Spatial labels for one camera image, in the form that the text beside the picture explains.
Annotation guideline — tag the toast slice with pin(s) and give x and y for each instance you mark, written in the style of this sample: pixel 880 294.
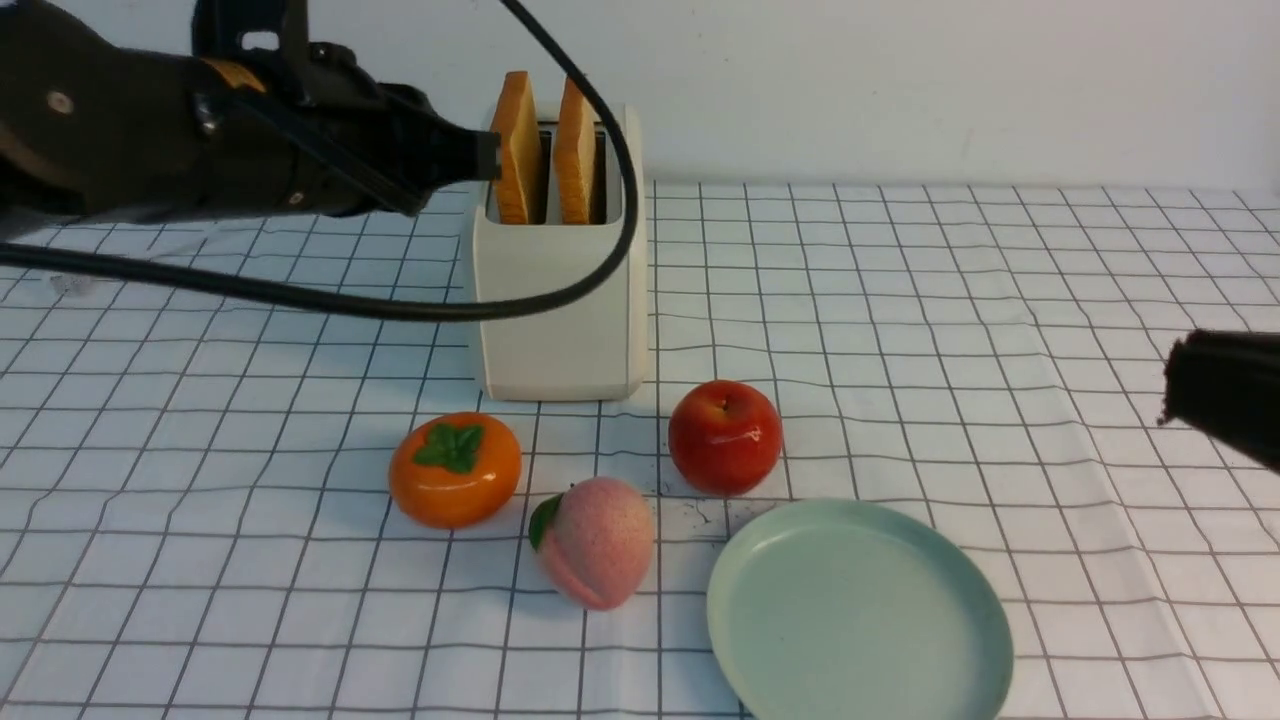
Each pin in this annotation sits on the toast slice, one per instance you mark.
pixel 574 156
pixel 519 193

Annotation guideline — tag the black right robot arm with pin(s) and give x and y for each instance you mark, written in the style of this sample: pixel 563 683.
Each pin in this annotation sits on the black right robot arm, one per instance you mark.
pixel 97 133

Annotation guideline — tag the white grid tablecloth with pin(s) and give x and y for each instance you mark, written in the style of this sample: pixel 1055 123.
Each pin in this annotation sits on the white grid tablecloth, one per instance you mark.
pixel 197 522

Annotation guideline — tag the white two-slot toaster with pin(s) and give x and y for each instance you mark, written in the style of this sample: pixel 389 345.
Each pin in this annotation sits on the white two-slot toaster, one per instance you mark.
pixel 594 349

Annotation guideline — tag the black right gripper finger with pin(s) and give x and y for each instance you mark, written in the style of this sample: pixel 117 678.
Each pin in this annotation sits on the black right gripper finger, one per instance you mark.
pixel 481 156

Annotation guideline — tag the orange persimmon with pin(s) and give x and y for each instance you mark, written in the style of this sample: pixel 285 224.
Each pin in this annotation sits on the orange persimmon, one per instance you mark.
pixel 456 470

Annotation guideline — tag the light green plate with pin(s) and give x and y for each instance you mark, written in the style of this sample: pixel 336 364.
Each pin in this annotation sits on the light green plate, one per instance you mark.
pixel 837 609

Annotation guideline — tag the red apple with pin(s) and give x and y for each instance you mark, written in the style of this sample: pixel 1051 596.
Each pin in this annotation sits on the red apple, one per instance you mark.
pixel 725 438

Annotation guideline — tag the pink peach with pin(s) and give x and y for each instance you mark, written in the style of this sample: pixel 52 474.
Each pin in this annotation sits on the pink peach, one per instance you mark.
pixel 594 542

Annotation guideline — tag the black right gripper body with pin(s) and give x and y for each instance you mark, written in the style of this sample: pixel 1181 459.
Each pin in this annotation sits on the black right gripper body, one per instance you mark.
pixel 339 142

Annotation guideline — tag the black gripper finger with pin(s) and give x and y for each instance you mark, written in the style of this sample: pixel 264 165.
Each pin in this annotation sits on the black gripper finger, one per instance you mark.
pixel 1226 385

